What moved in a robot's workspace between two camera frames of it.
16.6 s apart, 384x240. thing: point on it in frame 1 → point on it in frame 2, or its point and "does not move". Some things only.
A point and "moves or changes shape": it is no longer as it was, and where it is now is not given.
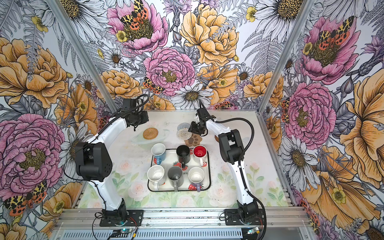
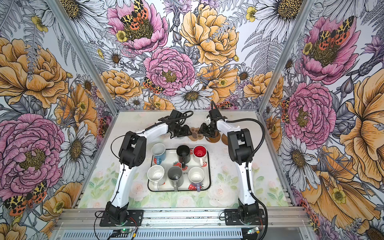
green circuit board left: [126, 230] does not move
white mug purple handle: [196, 175] does not move
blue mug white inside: [159, 151] does not move
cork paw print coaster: [195, 140] moves or changes shape
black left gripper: [145, 118] → [185, 132]
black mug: [183, 154] does not move
